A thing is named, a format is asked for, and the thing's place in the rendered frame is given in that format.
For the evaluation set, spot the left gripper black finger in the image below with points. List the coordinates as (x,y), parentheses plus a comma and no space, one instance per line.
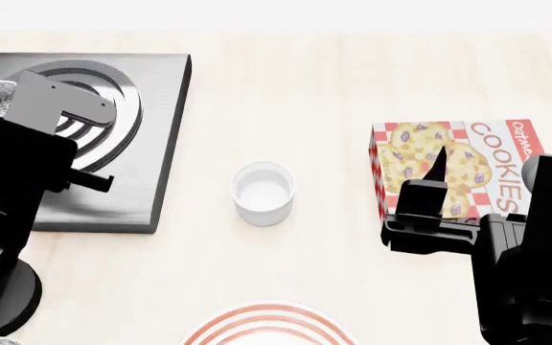
(91,179)

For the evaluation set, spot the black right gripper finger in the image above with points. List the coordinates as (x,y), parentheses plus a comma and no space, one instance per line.
(427,197)

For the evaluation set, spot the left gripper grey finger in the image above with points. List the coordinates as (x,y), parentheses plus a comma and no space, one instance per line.
(51,100)

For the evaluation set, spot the grey metal stove plate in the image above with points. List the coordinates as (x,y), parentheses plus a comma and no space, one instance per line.
(161,143)

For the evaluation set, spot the white plate with red rings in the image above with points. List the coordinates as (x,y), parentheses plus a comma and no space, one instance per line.
(266,323)

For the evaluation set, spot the oatmeal cookies box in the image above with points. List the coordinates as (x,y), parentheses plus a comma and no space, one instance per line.
(491,158)

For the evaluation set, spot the white ceramic ramekin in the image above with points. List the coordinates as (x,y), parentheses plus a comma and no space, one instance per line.
(262,201)

